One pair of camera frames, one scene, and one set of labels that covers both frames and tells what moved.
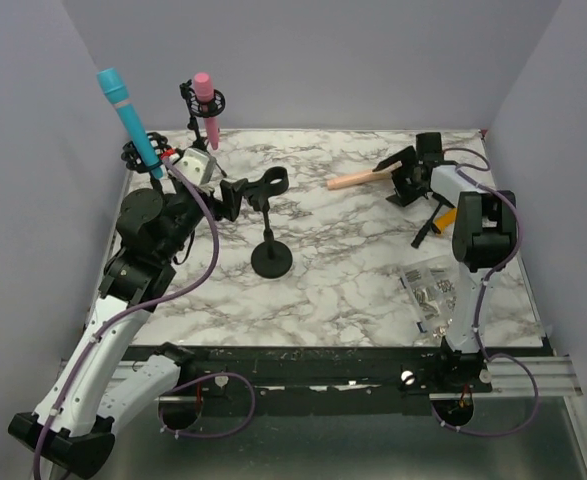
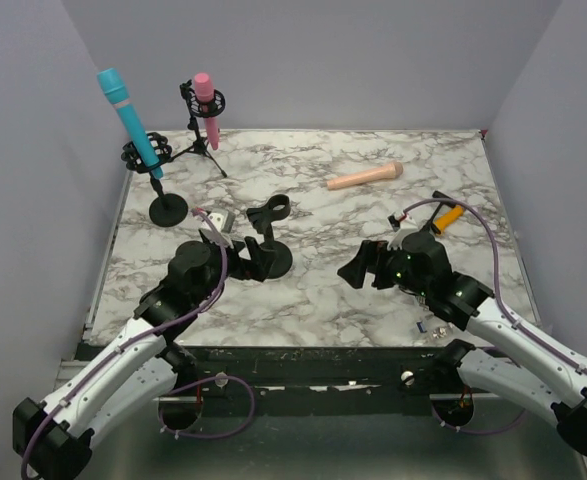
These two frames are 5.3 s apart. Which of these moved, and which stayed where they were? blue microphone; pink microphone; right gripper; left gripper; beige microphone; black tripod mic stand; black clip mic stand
Moved: right gripper; black clip mic stand; left gripper
Stayed: black tripod mic stand; beige microphone; blue microphone; pink microphone
